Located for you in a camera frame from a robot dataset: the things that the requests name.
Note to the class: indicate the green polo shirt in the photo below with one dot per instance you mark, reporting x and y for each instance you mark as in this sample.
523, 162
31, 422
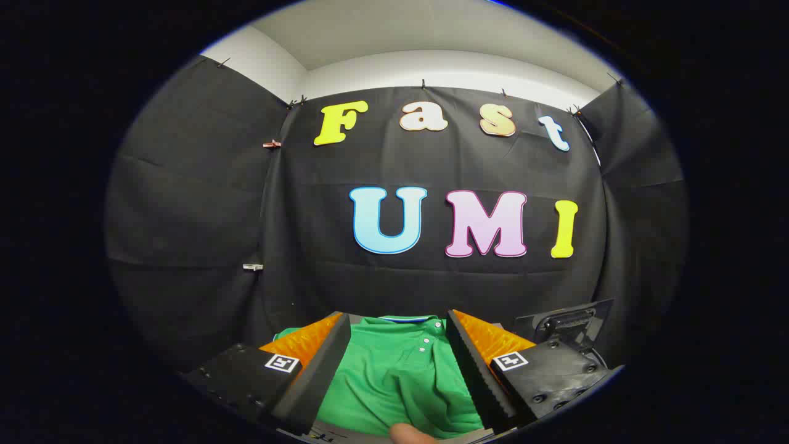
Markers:
394, 376

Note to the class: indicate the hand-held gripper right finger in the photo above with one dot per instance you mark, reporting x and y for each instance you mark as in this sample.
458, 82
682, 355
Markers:
474, 370

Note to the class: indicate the black backdrop cloth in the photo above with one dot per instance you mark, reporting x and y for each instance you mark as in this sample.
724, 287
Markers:
394, 283

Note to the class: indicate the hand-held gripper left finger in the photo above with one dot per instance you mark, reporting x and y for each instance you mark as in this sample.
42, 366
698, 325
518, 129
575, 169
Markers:
320, 376

